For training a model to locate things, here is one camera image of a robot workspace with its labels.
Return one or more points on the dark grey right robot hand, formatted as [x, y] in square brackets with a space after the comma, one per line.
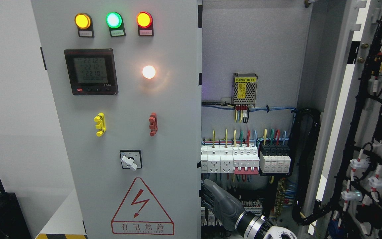
[225, 207]

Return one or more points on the grey cabinet door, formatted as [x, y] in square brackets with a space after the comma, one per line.
[170, 157]
[344, 187]

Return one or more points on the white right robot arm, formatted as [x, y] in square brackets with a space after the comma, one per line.
[250, 226]

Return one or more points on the black relay terminal row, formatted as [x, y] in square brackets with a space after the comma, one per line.
[250, 199]

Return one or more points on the red lever circuit breaker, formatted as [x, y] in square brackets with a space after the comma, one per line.
[245, 160]

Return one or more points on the brass ground terminal bar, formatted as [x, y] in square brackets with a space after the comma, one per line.
[280, 198]

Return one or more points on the black white surge protector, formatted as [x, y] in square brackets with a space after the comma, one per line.
[274, 159]

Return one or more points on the red electric hazard warning sticker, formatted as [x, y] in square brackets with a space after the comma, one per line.
[141, 213]

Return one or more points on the metal mesh power supply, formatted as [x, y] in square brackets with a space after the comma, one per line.
[244, 89]

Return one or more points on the white glowing pilot lamp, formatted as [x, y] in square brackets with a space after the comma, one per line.
[149, 72]

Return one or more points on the black digital power meter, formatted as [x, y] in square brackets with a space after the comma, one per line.
[91, 71]

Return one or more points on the red indicator lamp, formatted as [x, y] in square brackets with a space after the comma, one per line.
[145, 24]

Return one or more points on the black box at lower left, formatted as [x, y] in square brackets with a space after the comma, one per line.
[12, 221]

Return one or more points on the green indicator lamp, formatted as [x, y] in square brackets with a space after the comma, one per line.
[115, 24]

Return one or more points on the yellow indicator lamp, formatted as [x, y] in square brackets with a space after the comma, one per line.
[84, 25]

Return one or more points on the white DIN rail socket row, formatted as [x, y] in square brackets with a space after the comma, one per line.
[216, 159]

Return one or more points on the red terminal post block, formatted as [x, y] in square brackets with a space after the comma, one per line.
[153, 124]

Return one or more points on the yellow terminal post block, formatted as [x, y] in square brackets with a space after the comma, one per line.
[99, 119]

